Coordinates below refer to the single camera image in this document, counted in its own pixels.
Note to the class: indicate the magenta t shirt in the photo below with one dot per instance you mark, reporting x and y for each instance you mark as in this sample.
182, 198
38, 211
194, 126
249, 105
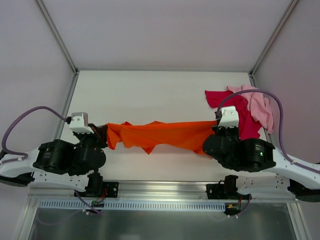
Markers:
248, 127

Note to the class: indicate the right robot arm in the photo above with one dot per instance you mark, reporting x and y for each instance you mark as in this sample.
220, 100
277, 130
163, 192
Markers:
293, 178

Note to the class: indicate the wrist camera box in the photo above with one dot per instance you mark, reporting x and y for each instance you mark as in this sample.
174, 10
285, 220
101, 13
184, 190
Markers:
227, 117
78, 123

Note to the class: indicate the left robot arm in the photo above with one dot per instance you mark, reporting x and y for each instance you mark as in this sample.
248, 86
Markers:
60, 163

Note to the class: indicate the orange t shirt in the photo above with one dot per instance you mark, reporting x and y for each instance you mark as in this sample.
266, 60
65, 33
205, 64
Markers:
184, 135

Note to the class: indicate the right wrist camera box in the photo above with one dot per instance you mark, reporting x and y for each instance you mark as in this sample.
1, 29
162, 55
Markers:
227, 117

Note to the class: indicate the right aluminium frame post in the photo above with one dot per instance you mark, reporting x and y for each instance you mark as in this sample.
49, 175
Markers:
276, 32

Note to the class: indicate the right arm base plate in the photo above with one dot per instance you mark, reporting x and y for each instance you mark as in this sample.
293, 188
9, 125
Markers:
220, 191

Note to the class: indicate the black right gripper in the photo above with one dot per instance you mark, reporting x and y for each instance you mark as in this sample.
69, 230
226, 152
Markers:
218, 131

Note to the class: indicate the light pink t shirt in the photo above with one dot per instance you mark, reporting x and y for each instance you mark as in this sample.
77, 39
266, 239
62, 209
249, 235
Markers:
260, 109

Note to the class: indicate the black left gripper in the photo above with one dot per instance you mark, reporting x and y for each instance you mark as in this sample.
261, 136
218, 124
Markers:
99, 133

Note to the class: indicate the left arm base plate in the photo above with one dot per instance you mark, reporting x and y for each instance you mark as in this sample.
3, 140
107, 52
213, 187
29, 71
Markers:
104, 189

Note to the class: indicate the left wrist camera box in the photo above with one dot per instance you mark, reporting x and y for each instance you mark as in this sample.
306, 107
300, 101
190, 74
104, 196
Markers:
78, 123

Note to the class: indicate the white slotted cable duct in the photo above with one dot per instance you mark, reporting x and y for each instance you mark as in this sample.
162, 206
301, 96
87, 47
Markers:
134, 205

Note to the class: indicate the aluminium frame post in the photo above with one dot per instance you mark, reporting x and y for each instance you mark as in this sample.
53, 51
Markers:
276, 32
56, 35

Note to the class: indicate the left aluminium frame post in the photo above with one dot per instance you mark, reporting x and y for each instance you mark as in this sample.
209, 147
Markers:
56, 35

